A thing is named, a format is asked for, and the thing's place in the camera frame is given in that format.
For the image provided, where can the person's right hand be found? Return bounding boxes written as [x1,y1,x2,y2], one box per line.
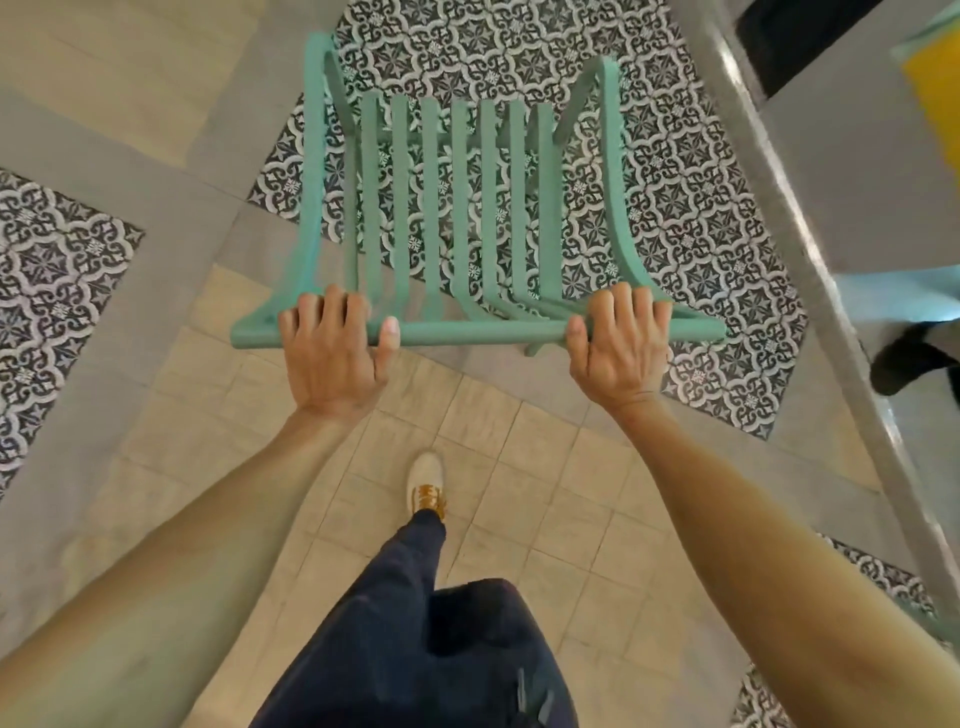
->
[564,282,674,414]

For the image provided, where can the person's left hand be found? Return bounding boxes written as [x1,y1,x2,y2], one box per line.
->
[277,285,402,425]

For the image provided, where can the teal slatted chair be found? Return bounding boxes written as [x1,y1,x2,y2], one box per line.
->
[228,31,729,358]

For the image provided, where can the person's left forearm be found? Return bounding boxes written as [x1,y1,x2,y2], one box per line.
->
[0,403,370,728]

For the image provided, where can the person's right forearm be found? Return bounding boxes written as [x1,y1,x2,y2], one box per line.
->
[598,393,960,728]

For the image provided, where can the white shoe with gold laces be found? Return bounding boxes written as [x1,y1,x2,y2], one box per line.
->
[405,450,450,523]

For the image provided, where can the grey table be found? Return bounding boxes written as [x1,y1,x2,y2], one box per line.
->
[673,0,960,627]

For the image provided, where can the black shoe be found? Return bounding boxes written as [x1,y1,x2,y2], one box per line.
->
[869,321,960,398]

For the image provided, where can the dark blue trousers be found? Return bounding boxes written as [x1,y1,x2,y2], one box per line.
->
[249,507,580,728]

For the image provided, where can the yellow sheet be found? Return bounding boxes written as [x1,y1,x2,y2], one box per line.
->
[891,13,960,175]

